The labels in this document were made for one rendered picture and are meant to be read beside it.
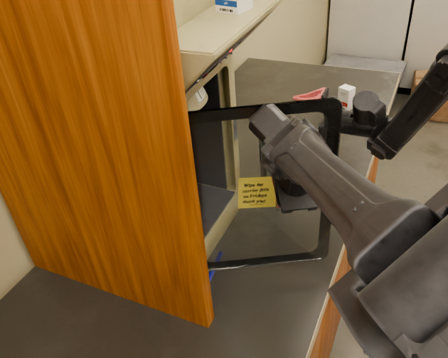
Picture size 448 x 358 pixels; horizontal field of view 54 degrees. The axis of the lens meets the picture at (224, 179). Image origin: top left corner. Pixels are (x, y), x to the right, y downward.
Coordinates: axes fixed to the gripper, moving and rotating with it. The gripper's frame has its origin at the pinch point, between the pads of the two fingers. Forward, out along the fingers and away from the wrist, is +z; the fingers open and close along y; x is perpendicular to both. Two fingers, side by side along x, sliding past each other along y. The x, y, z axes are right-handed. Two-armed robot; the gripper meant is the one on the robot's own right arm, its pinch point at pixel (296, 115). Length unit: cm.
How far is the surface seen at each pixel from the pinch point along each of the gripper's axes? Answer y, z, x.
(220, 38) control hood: 31.9, 1.9, 34.6
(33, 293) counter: -24, 46, 57
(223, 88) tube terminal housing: 10.3, 14.7, 10.1
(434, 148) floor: -123, -40, -193
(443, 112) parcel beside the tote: -115, -41, -232
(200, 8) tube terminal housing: 32.5, 11.6, 22.4
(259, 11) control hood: 31.7, 0.9, 19.8
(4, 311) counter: -24, 48, 63
